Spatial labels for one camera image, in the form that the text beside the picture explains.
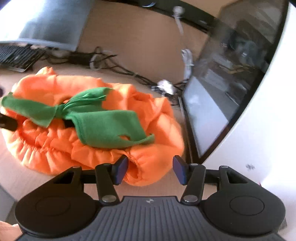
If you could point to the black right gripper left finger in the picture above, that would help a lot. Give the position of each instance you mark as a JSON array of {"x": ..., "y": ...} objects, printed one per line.
[{"x": 105, "y": 176}]

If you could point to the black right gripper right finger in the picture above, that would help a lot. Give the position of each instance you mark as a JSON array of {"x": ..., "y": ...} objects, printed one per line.
[{"x": 194, "y": 177}]

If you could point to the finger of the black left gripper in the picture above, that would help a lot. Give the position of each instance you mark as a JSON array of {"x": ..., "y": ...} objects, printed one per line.
[{"x": 8, "y": 123}]

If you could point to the orange pumpkin costume garment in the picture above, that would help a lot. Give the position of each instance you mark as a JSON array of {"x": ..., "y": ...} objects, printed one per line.
[{"x": 66, "y": 121}]

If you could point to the black keyboard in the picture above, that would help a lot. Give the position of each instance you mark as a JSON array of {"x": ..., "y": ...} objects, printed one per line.
[{"x": 19, "y": 58}]

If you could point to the white power adapter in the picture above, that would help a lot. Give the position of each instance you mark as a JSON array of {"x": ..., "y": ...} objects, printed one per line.
[{"x": 166, "y": 86}]

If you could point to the grey computer monitor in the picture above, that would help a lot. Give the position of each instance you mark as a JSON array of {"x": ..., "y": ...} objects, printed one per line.
[{"x": 57, "y": 24}]

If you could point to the large black framed monitor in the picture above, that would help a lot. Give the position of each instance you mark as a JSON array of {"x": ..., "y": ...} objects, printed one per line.
[{"x": 233, "y": 62}]

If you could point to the black wall cable rail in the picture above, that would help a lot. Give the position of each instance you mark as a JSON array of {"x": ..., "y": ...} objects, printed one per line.
[{"x": 184, "y": 11}]

